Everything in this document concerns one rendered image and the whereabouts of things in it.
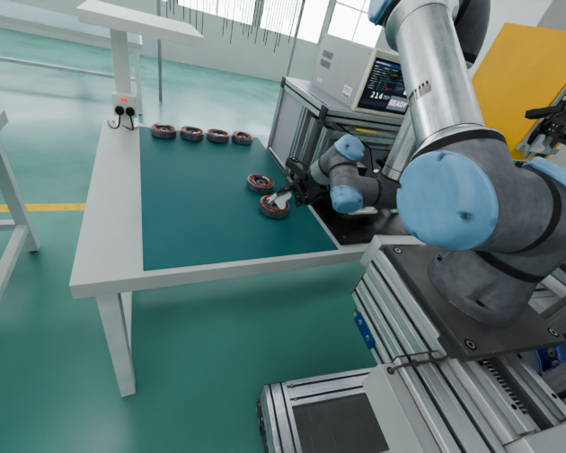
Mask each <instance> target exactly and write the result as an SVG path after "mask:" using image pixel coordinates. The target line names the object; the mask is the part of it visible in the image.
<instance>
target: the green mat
mask: <svg viewBox="0 0 566 453"><path fill-rule="evenodd" d="M180 132H181V131H180V130H177V129H176V137H174V138H167V139H166V138H158V137H156V136H154V135H152V133H151V128H148V127H139V147H140V181H141V213H142V246H143V271H151V270H161V269H169V268H177V267H185V266H193V265H201V264H210V263H219V262H234V261H242V260H251V259H260V258H268V257H276V256H284V255H293V254H301V253H317V252H325V251H334V250H339V249H338V247H337V246H336V244H335V243H334V242H333V241H332V240H331V238H330V237H329V235H328V234H327V233H326V231H325V230H324V229H323V227H322V225H321V224H320V223H319V221H318V220H317V219H316V217H315V216H314V214H313V213H312V211H311V210H310V209H309V208H308V207H307V206H306V205H305V204H303V205H301V206H300V207H299V208H296V204H295V201H296V200H295V196H294V193H293V192H292V190H291V191H290V192H291V194H292V196H291V198H290V199H289V200H287V202H288V204H289V210H288V214H287V215H286V216H285V217H283V218H272V217H271V216H270V217H269V216H266V215H264V214H263V213H262V212H261V211H260V209H259V206H260V201H261V198H262V197H263V196H267V195H273V194H275V193H276V191H278V190H279V189H281V188H282V187H284V186H285V185H287V184H289V183H290V181H289V180H288V179H287V177H286V175H285V174H283V172H282V171H281V170H280V168H279V166H278V165H277V164H276V162H275V161H274V160H273V158H272V157H271V155H270V154H269V152H268V151H267V150H266V148H265V147H264V145H263V144H262V143H261V142H260V140H259V139H258V138H254V137H252V143H251V144H250V145H242V144H241V145H240V144H237V143H235V142H234V141H233V140H232V135H229V140H228V142H225V143H217V142H213V141H211V140H209V139H208V138H207V133H206V132H204V138H203V139H202V140H200V141H192V140H191V141H190V140H187V139H185V138H182V137H181V135H180ZM256 173H257V174H262V175H264V176H265V175H266V176H268V177H270V178H271V179H272V180H273V181H274V187H273V191H272V192H271V193H267V194H263V193H262V194H261V193H257V192H254V191H251V190H250V189H249V188H248V187H247V180H248V177H249V176H250V175H251V174H256Z"/></svg>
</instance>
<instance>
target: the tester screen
mask: <svg viewBox="0 0 566 453"><path fill-rule="evenodd" d="M397 84H401V85H404V81H403V77H402V69H401V67H399V66H396V65H393V64H389V63H385V62H383V61H379V60H377V61H376V62H375V65H374V67H373V70H372V73H371V75H370V77H369V79H368V82H367V86H366V89H365V91H364V93H363V95H362V98H361V100H360V103H359V105H361V106H366V107H371V108H377V109H381V110H387V111H395V110H390V109H386V106H387V104H388V103H389V101H390V99H391V96H392V95H393V96H398V97H402V98H406V99H407V95H405V94H401V93H394V89H395V87H396V85H397ZM372 91H374V92H378V93H383V94H384V96H383V98H382V100H377V99H373V98H369V97H370V95H371V93H372ZM362 99H368V100H372V101H377V102H385V107H381V106H375V105H371V104H365V103H361V101H362ZM396 112H401V113H405V111H396Z"/></svg>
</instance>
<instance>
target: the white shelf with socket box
mask: <svg viewBox="0 0 566 453"><path fill-rule="evenodd" d="M76 11H77V17H78V21H79V22H84V23H88V24H92V25H97V26H101V27H105V28H109V29H110V37H111V53H112V61H113V69H114V78H115V86H116V92H112V93H111V98H112V105H113V112H114V115H116V116H119V120H117V121H114V120H113V121H112V122H114V123H115V125H116V126H117V128H121V129H130V130H134V129H137V128H139V124H138V123H137V122H135V121H134V118H136V117H137V102H136V95H135V94H133V93H132V87H131V75H130V64H129V52H128V32H129V33H133V34H137V35H141V36H146V37H149V38H154V39H159V40H166V41H170V42H174V43H178V44H182V45H186V46H191V47H194V48H199V49H204V47H205V38H204V37H203V36H202V35H201V34H200V33H199V32H198V31H197V30H196V29H195V28H194V27H193V26H192V25H191V24H188V23H185V22H178V21H175V20H171V19H167V18H163V17H160V16H157V15H153V14H150V13H143V12H139V11H136V10H132V9H128V8H125V7H121V6H117V5H114V4H107V3H104V2H100V1H97V0H87V1H86V2H84V3H83V4H81V5H79V6H78V7H76ZM107 122H108V124H109V126H110V127H111V128H112V129H117V128H113V127H112V126H111V125H110V123H109V121H108V120H107Z"/></svg>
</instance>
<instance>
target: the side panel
mask: <svg viewBox="0 0 566 453"><path fill-rule="evenodd" d="M306 109H307V108H306V107H305V106H304V105H303V104H302V103H301V102H300V101H298V100H297V99H296V98H295V97H293V96H292V95H291V94H290V93H288V92H287V91H286V90H284V89H283V88H282V87H280V89H279V97H278V100H277V105H276V110H275V113H274V118H273V121H272V126H271V130H270V138H269V142H268V146H267V151H268V152H269V154H270V155H271V157H272V158H273V160H274V161H275V162H276V164H277V165H278V166H279V168H280V170H281V171H282V172H283V174H285V175H286V176H291V173H289V168H288V167H286V166H285V164H286V161H287V158H291V157H293V155H294V153H295V149H296V143H297V141H298V137H299V134H300V130H301V128H302V124H303V121H304V117H305V112H306Z"/></svg>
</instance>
